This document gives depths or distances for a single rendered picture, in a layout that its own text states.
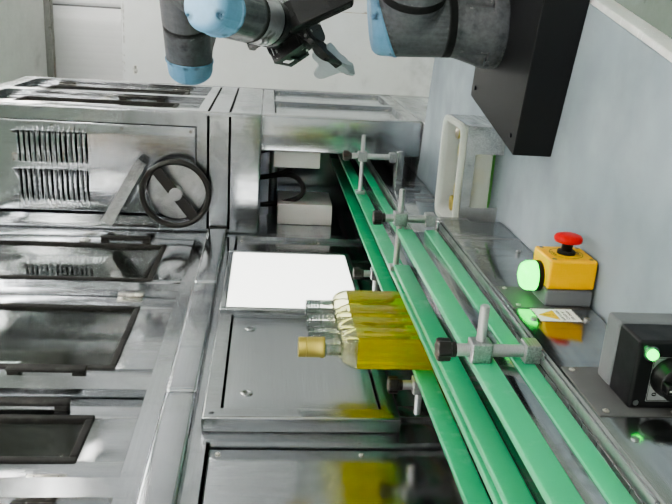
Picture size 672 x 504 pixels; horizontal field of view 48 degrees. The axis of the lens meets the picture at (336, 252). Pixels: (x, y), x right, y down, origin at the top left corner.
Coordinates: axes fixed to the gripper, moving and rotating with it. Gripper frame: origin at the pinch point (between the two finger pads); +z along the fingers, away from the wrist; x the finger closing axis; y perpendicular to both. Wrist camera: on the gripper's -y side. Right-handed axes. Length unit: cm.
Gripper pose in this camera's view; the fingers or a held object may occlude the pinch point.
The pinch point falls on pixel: (341, 34)
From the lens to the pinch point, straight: 137.8
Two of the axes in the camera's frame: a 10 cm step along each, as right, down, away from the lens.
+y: -7.8, 3.9, 5.0
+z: 5.0, -1.0, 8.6
